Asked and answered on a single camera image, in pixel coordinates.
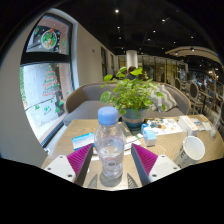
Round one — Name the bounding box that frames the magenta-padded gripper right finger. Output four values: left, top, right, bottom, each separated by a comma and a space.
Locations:
130, 143, 183, 187

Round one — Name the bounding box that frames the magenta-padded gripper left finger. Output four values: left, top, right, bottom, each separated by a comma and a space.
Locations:
43, 143, 94, 187

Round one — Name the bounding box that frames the clear blue-capped water bottle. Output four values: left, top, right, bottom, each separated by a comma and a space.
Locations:
94, 106, 127, 179

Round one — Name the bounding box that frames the blue white card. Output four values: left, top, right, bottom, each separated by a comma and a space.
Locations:
71, 131, 95, 151

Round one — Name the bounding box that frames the small blue carton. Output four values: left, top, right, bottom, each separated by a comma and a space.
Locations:
141, 123, 158, 147

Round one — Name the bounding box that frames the white leaflet with pictures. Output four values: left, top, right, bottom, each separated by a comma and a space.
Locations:
146, 117, 184, 136

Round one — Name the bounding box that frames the white mug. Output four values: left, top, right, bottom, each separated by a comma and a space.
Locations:
173, 135, 206, 169

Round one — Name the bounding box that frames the grey curved sofa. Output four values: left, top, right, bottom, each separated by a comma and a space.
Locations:
63, 81, 192, 127

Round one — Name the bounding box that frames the white and orange box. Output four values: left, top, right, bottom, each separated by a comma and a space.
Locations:
177, 115, 200, 137

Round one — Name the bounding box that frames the green potted plant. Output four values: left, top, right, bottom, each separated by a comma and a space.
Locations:
99, 66, 167, 131

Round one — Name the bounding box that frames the grey white chevron cushion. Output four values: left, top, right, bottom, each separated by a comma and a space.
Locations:
151, 83, 179, 113

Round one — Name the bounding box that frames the small blue white box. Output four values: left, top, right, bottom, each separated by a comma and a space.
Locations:
197, 119, 213, 132

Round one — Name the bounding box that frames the window with holiday stickers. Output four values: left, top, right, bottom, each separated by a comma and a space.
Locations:
19, 13, 74, 148

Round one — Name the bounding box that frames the group of dining chairs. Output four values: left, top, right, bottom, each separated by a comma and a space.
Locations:
169, 76, 224, 124

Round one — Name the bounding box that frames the person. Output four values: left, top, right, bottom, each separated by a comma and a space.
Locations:
125, 65, 138, 81

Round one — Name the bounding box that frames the group of ceiling lights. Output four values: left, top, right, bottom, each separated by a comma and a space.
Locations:
109, 8, 201, 53

